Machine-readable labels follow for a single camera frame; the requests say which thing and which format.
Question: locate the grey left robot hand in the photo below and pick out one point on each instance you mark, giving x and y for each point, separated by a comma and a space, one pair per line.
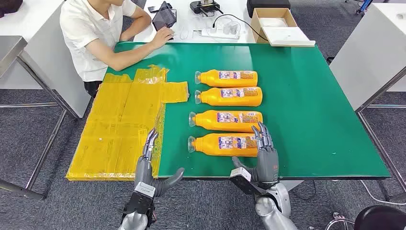
144, 171

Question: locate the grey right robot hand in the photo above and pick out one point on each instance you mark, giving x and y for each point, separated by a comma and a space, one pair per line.
268, 162

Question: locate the person's right hand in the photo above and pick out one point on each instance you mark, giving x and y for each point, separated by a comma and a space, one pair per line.
161, 38

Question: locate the orange plastic bottle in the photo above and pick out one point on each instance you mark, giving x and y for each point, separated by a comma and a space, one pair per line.
222, 125
215, 101
209, 149
209, 81

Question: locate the person's left forearm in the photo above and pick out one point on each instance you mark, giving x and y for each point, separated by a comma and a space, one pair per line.
139, 23

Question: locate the person's right forearm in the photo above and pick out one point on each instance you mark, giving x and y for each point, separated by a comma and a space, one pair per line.
133, 57

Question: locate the black tablet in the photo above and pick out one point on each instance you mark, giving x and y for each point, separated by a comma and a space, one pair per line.
163, 17

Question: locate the black phone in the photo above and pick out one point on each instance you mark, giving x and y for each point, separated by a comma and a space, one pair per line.
152, 8

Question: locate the white table foot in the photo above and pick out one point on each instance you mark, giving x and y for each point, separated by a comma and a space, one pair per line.
291, 184

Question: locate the black remote controller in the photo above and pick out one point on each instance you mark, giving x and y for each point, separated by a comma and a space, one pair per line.
204, 6

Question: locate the yellow taped cardboard sheet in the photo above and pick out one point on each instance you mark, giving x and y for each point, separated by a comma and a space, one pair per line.
111, 127

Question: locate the white power strip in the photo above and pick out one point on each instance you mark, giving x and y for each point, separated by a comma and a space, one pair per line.
219, 34

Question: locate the white power adapter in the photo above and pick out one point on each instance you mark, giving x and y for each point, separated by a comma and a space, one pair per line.
231, 28

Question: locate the green table mat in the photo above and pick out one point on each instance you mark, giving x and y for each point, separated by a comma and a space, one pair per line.
317, 111

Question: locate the person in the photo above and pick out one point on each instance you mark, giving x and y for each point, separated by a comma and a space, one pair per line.
85, 31

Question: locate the white desk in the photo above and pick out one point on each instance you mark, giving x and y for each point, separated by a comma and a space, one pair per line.
54, 73
368, 57
241, 9

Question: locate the chrome chair base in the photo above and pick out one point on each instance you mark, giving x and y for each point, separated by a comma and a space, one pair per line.
337, 216

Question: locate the brown cardboard box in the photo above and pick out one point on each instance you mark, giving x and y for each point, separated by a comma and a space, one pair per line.
255, 28

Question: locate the black case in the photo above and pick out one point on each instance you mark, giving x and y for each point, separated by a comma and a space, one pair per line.
268, 4

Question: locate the white box lid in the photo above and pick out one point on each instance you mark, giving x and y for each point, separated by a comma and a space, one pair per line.
285, 36

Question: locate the black chair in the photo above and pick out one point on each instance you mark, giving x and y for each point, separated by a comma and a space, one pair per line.
380, 219

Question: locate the steel table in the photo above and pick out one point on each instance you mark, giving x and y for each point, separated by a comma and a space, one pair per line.
9, 47

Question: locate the black bag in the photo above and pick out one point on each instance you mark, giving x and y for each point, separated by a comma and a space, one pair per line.
9, 6

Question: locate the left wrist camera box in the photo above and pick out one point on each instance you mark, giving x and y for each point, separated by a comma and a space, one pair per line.
139, 200

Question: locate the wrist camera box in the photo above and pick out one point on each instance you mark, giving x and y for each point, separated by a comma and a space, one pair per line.
139, 200
244, 182

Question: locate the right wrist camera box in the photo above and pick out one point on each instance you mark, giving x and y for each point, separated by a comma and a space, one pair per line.
244, 182

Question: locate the steel table frame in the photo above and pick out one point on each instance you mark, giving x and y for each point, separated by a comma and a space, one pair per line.
380, 90

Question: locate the blue metal frame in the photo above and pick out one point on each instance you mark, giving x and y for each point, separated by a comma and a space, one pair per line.
364, 6

